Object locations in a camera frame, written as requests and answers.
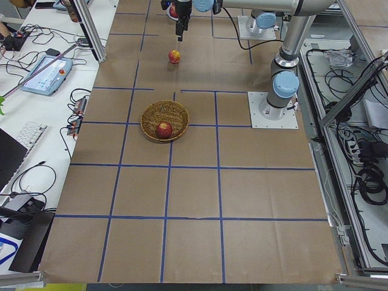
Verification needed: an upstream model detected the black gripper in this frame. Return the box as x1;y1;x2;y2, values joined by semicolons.
161;0;172;10
175;0;192;41

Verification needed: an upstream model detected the white round plate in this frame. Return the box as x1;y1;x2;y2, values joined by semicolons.
167;5;178;21

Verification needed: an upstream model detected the red apple in basket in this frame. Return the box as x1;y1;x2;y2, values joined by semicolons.
156;121;173;139

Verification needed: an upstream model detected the aluminium frame post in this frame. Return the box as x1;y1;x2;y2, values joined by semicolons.
70;0;107;64

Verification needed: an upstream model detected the orange black adapter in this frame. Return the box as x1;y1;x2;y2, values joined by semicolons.
73;97;87;115
67;118;82;137

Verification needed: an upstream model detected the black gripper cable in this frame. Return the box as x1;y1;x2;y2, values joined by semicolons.
222;7;286;50

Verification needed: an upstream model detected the blue teach pendant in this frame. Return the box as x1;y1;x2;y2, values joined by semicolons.
21;58;73;96

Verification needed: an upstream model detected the red yellow apple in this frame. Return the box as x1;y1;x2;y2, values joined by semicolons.
168;49;181;64

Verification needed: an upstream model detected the black monitor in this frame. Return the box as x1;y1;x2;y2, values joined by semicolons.
0;129;27;190

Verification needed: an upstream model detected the round wicker basket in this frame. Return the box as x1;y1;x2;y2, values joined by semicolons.
140;100;189;143

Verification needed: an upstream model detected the white keyboard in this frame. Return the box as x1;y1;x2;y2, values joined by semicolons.
16;121;47;152

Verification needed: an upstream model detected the black box on desk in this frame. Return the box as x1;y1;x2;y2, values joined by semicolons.
1;30;31;52

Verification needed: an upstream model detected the aluminium diagonal strut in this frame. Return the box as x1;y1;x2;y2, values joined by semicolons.
320;52;387;127

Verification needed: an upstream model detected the black cable bundle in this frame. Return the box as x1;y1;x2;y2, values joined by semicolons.
333;121;388;207

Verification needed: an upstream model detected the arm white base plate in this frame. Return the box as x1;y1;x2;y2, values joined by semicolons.
238;16;276;41
247;92;299;130

